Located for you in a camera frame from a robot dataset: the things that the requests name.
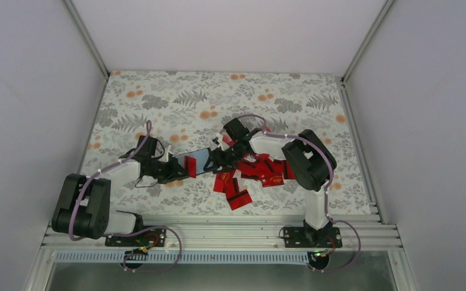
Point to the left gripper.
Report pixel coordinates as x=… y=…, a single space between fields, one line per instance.
x=172 y=174

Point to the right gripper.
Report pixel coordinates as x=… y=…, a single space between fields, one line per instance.
x=223 y=162

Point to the black leather card holder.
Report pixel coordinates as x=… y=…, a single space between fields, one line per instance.
x=197 y=162

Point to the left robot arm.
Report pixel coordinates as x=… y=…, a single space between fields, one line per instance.
x=83 y=209

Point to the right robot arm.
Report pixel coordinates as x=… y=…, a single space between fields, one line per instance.
x=271 y=159

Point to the red vip card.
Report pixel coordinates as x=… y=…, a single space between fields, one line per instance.
x=272 y=180
x=224 y=182

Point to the red card front bottom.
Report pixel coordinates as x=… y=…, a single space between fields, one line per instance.
x=235 y=196

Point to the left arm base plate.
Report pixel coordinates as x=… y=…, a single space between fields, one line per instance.
x=151 y=238

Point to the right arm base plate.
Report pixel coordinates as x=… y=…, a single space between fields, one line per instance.
x=298 y=237

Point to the aluminium rail frame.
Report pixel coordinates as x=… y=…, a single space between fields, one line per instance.
x=262 y=232

